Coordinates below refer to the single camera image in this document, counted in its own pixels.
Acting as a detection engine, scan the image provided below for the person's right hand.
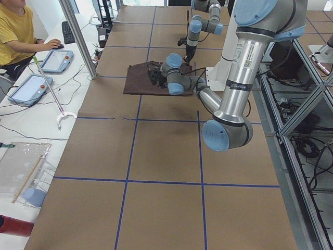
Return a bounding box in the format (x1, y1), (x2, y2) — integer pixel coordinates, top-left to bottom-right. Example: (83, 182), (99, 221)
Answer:
(44, 39), (62, 51)

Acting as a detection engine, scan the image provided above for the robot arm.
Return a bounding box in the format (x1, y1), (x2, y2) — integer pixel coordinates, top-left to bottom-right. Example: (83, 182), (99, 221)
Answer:
(155, 1), (308, 152)
(178, 1), (223, 64)

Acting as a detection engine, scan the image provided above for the dark brown t-shirt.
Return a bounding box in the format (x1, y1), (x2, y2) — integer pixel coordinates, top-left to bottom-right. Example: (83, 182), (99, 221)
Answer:
(123, 59), (197, 96)

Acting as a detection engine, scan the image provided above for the blue teach pendant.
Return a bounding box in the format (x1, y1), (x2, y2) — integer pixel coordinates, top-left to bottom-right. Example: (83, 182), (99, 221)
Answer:
(7, 74), (48, 106)
(41, 49), (74, 74)

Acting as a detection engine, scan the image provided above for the clear plastic tray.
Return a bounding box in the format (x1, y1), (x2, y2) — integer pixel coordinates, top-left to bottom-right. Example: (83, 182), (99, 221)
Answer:
(1, 142), (56, 200)

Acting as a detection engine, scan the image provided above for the red cylinder bottle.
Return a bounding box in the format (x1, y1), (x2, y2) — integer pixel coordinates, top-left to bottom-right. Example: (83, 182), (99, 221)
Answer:
(1, 215), (34, 237)

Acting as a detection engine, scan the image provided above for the blue plastic cup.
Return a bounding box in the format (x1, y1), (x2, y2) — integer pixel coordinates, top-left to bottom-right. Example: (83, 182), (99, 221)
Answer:
(23, 187), (46, 207)

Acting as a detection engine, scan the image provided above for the long reach grabber stick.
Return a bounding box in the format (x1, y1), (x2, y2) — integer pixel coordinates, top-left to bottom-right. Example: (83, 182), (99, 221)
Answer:
(33, 56), (77, 130)

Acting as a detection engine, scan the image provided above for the black computer keyboard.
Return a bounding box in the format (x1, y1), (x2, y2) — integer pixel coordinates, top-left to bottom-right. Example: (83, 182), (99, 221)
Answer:
(61, 21), (75, 44)

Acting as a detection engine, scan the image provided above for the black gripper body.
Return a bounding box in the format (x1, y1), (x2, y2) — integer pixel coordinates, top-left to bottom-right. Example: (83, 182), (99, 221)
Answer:
(185, 45), (197, 58)
(153, 70), (167, 88)

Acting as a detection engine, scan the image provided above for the upper blue teach pendant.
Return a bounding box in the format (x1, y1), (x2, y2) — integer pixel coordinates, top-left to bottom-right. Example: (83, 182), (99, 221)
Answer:
(41, 49), (74, 74)

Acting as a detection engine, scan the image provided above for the black computer mouse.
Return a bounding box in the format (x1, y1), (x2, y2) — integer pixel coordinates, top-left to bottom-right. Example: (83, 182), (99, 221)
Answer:
(51, 44), (64, 50)

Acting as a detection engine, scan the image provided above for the lower blue teach pendant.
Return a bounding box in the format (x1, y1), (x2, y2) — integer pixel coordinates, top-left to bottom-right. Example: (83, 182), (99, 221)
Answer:
(7, 74), (48, 106)

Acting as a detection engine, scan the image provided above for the person in yellow shirt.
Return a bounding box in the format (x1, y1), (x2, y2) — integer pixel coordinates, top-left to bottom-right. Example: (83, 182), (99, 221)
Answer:
(0, 0), (62, 79)

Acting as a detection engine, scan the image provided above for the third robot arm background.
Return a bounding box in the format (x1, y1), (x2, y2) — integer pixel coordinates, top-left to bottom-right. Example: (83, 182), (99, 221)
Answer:
(308, 36), (332, 65)

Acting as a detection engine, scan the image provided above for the aluminium frame side rack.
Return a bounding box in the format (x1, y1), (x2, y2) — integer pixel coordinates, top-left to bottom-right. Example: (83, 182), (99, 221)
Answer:
(255, 33), (332, 249)

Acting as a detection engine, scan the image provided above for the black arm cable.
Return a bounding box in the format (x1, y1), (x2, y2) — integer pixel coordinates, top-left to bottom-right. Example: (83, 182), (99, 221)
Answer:
(185, 9), (211, 44)
(147, 61), (209, 86)

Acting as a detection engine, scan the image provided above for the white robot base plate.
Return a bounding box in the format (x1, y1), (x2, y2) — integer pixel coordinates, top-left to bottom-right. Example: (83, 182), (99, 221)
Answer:
(206, 65), (227, 92)

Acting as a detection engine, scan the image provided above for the grey aluminium corner post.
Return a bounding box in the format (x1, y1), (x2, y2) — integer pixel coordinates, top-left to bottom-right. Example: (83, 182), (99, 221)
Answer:
(59, 0), (97, 79)

